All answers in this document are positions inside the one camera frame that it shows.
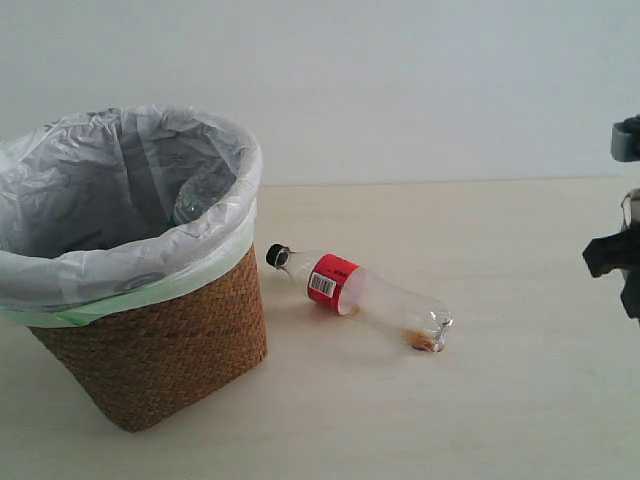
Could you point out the clear bottle with green cap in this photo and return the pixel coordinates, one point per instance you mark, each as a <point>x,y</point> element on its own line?
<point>200,192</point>

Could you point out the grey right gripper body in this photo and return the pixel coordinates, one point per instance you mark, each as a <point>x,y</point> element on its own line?
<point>624,148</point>

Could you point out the brown woven wicker basket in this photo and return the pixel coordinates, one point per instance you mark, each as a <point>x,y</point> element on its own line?
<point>142,366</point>

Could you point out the white plastic trash bag liner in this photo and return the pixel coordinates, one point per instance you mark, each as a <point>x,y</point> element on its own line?
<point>86,206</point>

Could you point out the clear bottle with red label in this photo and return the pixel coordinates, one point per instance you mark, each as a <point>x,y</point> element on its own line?
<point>347,288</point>

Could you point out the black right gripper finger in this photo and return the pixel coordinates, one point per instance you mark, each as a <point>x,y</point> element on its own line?
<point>617,252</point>

